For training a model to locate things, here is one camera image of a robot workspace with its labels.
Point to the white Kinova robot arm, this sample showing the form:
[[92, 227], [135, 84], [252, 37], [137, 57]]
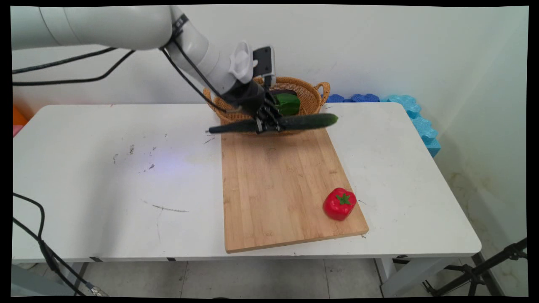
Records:
[[105, 26]]

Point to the green bell pepper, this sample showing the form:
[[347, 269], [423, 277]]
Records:
[[289, 104]]

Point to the black tripod stand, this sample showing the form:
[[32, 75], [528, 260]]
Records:
[[476, 273]]

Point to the white table leg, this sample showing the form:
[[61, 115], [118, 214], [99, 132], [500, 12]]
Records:
[[404, 275]]

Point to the bamboo cutting board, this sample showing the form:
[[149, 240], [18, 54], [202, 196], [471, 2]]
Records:
[[282, 189]]

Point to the long dark green cucumber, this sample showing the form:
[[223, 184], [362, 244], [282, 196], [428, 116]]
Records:
[[309, 121]]

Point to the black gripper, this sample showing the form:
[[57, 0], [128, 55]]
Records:
[[245, 97]]

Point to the woven wicker basket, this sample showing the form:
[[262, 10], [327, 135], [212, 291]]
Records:
[[309, 99]]

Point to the light blue foam mat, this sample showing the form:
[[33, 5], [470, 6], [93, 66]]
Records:
[[419, 120]]

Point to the red bell pepper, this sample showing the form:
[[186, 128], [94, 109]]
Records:
[[339, 204]]

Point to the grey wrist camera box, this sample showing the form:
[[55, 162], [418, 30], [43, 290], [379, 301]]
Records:
[[264, 63]]

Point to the dark blue foam mat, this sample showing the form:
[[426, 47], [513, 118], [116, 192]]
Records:
[[353, 98]]

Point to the orange foam block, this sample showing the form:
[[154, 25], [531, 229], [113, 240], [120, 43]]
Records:
[[17, 116]]

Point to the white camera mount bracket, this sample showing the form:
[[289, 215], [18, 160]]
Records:
[[241, 61]]

